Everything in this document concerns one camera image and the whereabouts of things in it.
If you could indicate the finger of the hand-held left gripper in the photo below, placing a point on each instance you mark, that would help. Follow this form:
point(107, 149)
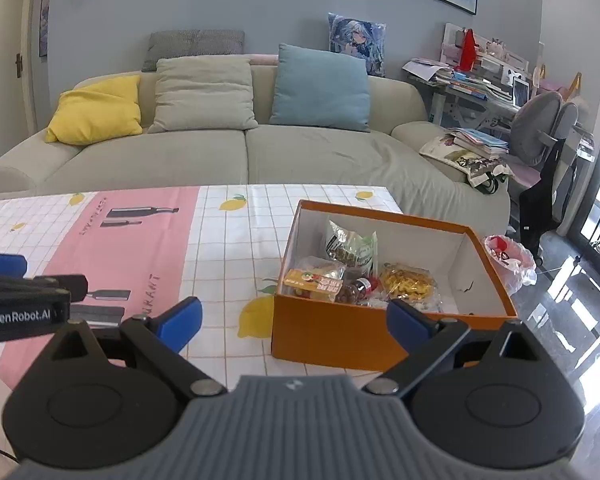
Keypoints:
point(2, 265)
point(30, 287)

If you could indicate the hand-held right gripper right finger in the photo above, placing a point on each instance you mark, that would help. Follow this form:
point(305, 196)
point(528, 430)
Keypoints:
point(410, 327)

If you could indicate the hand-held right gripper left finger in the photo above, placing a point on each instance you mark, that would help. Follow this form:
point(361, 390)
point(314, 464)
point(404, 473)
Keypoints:
point(180, 327)

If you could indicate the yellow noodle snack packet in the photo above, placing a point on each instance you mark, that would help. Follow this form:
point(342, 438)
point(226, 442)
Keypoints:
point(407, 282)

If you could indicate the red capped small bottle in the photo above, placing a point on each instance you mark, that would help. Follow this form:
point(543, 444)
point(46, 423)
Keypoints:
point(367, 287)

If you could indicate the brown nut snack packet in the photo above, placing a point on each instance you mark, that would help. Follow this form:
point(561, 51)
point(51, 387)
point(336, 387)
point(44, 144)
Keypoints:
point(346, 294)

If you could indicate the orange cardboard box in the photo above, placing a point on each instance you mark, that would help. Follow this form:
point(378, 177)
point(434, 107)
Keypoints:
point(330, 335)

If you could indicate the green snack packet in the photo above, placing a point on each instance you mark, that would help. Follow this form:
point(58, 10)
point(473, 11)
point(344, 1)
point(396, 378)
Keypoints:
point(350, 245)

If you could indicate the orange dried fruit packet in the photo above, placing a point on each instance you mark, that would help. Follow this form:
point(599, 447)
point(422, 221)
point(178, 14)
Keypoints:
point(312, 282)

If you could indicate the pink-bagged waste bin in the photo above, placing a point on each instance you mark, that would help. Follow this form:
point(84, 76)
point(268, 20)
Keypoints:
point(510, 262)

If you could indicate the white green tote bag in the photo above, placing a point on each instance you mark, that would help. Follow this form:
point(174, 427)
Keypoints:
point(490, 177)

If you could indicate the black jacket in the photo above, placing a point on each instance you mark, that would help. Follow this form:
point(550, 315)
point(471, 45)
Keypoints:
point(545, 210)

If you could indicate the yellow pillow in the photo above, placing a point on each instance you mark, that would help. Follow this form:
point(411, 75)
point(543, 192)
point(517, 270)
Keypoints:
point(95, 110)

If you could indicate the pile of magazines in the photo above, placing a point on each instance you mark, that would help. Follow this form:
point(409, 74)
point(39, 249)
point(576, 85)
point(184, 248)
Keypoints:
point(470, 145)

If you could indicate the beige sofa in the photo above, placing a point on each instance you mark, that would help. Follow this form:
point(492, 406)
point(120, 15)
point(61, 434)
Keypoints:
point(305, 160)

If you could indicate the white desk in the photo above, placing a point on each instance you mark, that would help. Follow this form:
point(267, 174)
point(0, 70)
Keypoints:
point(460, 110)

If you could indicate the beige pillow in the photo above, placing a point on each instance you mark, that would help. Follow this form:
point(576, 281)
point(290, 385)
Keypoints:
point(202, 95)

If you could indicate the grey desk chair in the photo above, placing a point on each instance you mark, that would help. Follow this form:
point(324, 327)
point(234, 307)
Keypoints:
point(540, 125)

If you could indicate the cluttered desk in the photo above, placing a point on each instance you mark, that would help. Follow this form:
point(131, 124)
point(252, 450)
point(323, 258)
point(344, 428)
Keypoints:
point(460, 85)

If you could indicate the light blue pillow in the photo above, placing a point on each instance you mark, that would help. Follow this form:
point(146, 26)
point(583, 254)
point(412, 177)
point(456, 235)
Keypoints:
point(320, 90)

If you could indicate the white tablet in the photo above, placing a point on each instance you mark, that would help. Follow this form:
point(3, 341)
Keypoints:
point(521, 92)

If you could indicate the red cloth item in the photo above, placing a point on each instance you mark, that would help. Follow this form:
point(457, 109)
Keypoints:
point(466, 52)

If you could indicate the pink cushion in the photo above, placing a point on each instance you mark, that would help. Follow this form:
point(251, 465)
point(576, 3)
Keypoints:
point(265, 60)

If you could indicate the grey striped pillow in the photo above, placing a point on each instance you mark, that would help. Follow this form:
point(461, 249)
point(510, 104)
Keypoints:
point(190, 45)

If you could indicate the white desk shelf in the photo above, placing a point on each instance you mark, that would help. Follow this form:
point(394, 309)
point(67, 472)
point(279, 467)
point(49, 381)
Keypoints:
point(495, 57)

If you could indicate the anime print pillow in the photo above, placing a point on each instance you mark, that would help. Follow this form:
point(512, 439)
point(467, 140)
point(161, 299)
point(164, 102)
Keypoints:
point(357, 37)

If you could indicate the wall poster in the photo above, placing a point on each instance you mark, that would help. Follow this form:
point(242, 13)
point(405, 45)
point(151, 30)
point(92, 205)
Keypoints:
point(44, 15)

